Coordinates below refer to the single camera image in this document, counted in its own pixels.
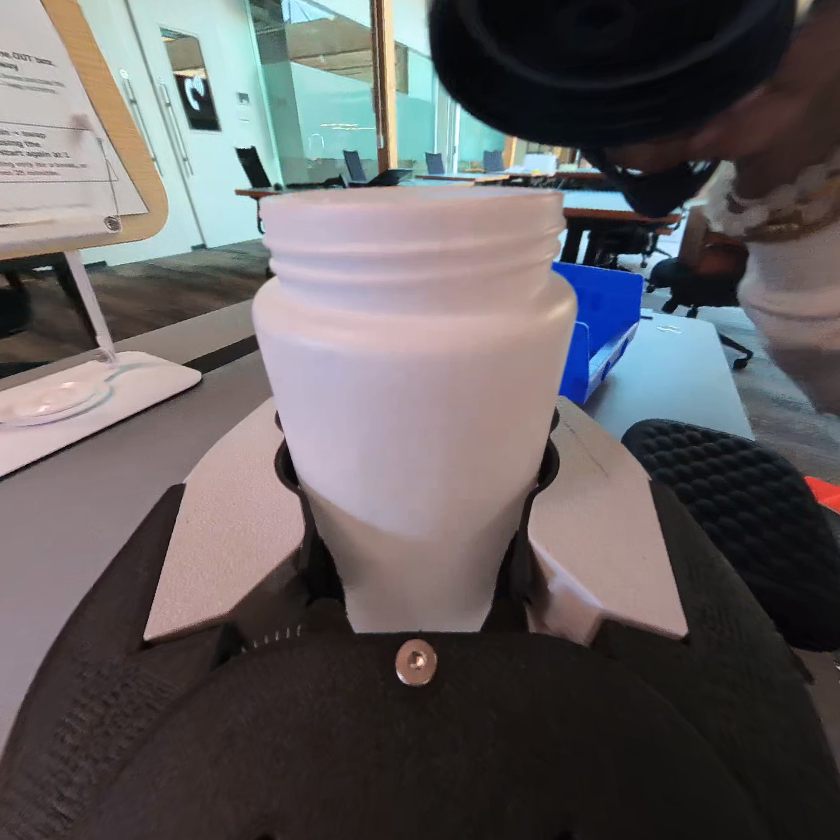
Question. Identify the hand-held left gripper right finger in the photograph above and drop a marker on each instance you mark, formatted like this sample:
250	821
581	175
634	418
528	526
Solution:
590	525

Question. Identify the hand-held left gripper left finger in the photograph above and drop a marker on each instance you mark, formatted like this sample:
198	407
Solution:
223	538

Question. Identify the blue plastic bin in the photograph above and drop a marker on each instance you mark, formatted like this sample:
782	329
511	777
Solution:
604	302

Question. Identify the black bottle lid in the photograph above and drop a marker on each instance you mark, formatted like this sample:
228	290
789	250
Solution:
525	98

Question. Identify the white plastic bottle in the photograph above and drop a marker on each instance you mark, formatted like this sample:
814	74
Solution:
413	367

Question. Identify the person's right forearm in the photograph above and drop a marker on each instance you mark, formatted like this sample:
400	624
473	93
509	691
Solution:
800	308

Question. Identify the wooden office desk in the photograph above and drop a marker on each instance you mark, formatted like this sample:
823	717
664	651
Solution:
262	191
610	203

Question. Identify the black office chair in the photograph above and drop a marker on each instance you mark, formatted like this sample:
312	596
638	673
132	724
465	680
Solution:
695	289
253	167

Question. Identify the white document stand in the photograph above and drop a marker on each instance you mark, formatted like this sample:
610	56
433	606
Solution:
144	387

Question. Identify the white door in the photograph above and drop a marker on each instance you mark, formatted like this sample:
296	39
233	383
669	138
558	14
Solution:
148	39
210	197

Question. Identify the wooden instruction board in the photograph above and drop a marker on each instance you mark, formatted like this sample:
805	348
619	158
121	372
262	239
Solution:
141	164

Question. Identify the printed instruction sheet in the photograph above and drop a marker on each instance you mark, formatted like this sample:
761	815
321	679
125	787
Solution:
39	98

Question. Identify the wooden post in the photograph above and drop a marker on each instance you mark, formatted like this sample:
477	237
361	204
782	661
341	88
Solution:
384	79

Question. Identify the small wall sign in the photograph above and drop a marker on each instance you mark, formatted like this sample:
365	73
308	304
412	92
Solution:
243	108

